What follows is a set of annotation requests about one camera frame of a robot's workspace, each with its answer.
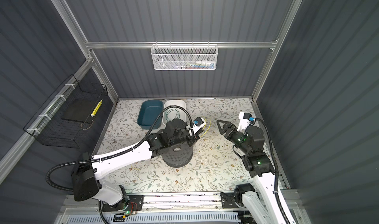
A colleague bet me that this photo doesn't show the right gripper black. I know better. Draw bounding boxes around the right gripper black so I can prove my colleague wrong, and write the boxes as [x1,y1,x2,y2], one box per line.
[218,119,250,156]

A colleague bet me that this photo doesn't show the yellow cable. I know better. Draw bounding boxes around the yellow cable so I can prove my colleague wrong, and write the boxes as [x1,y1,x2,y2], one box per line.
[199,117,212,136]

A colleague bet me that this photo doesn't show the grey perforated cable spool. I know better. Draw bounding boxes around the grey perforated cable spool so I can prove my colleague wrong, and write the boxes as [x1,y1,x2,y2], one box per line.
[161,143,193,168]

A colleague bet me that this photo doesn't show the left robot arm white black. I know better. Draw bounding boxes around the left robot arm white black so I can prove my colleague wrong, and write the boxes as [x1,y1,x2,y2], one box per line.
[72,117,206,205]

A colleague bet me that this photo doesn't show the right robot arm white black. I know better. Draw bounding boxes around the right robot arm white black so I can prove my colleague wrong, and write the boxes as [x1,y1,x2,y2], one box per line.
[217,118,295,224]

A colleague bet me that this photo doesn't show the white plastic bin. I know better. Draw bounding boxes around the white plastic bin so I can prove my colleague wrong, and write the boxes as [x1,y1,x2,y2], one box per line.
[162,100,188,126]

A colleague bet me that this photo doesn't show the teal plastic bin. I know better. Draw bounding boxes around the teal plastic bin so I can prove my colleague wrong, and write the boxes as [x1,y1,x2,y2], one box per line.
[137,100,163,130]

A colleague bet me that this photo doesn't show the items inside white basket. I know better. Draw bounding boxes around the items inside white basket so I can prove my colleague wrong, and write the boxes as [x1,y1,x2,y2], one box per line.
[172,61,217,70]

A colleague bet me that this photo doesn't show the yellow marker pen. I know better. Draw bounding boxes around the yellow marker pen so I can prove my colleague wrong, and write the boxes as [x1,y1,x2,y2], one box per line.
[90,100,103,117]

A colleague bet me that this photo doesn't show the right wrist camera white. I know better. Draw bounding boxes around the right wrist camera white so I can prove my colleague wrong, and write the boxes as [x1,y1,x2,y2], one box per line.
[237,112,255,132]

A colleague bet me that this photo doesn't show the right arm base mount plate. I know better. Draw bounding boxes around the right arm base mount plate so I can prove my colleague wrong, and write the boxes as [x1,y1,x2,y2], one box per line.
[220,191,254,211]

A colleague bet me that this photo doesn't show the white mesh wall basket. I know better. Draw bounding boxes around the white mesh wall basket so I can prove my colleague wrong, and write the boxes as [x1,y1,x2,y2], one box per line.
[151,43,219,71]

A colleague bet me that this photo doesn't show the white slotted cable duct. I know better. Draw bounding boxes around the white slotted cable duct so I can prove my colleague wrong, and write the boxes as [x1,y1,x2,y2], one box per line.
[66,212,240,224]

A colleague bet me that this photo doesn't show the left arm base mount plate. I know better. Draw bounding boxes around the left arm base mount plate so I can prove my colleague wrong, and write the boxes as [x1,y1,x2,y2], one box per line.
[101,195,145,212]

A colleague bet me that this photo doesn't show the black wire wall basket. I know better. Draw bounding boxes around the black wire wall basket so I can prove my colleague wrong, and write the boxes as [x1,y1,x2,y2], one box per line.
[24,70,114,152]

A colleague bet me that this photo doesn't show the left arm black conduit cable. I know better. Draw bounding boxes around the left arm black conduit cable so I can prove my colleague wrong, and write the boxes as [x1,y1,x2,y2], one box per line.
[45,105,194,192]

